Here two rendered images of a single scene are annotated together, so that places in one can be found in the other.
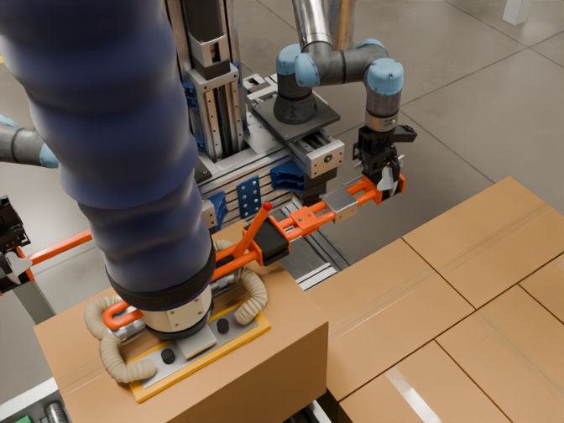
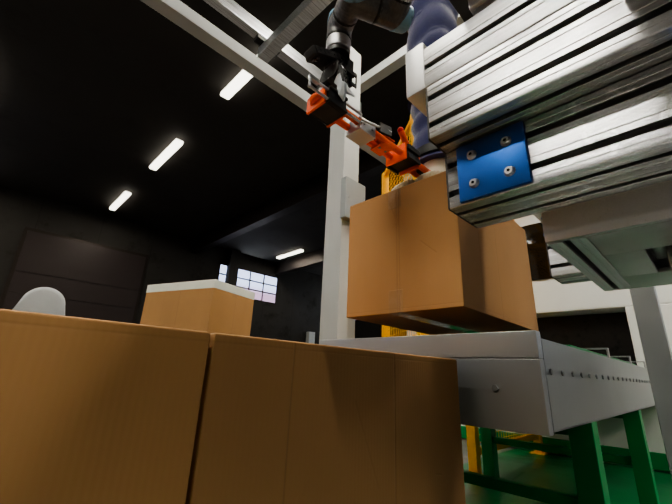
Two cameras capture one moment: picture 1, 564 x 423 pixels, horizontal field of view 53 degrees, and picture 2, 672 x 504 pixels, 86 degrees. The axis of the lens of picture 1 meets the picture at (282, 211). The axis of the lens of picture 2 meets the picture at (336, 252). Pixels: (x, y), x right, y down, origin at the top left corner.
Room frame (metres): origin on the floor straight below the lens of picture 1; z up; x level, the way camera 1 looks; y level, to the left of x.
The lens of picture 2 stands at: (1.84, -0.42, 0.50)
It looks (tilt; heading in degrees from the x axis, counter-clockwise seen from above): 19 degrees up; 166
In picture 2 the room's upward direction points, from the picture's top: 2 degrees clockwise
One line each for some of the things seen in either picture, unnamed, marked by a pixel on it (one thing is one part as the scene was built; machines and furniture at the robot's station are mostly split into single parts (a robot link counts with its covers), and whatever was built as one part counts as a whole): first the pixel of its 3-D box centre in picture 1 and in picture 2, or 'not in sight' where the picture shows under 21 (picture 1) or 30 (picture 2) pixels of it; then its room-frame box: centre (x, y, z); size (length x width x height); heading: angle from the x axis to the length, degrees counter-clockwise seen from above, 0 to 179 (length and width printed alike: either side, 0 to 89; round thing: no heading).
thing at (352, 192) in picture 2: not in sight; (353, 201); (-0.30, 0.21, 1.62); 0.20 x 0.05 x 0.30; 120
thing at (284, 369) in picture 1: (192, 362); (444, 269); (0.73, 0.26, 0.87); 0.60 x 0.40 x 0.40; 121
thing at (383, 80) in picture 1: (383, 86); (339, 28); (1.04, -0.24, 1.50); 0.09 x 0.08 x 0.11; 4
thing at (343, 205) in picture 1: (339, 206); (360, 131); (0.97, -0.15, 1.20); 0.07 x 0.07 x 0.04; 30
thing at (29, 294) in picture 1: (65, 347); (665, 388); (1.01, 0.78, 0.50); 0.07 x 0.07 x 1.00; 30
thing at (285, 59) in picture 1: (296, 69); not in sight; (1.57, -0.07, 1.20); 0.13 x 0.12 x 0.14; 94
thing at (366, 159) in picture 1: (376, 144); (338, 71); (1.03, -0.24, 1.34); 0.09 x 0.08 x 0.12; 120
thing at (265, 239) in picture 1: (266, 241); (402, 159); (0.86, 0.04, 1.20); 0.10 x 0.08 x 0.06; 30
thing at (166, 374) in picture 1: (196, 343); not in sight; (0.66, 0.21, 1.10); 0.34 x 0.10 x 0.05; 120
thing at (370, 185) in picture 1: (383, 184); (326, 108); (1.03, -0.27, 1.20); 0.08 x 0.07 x 0.05; 120
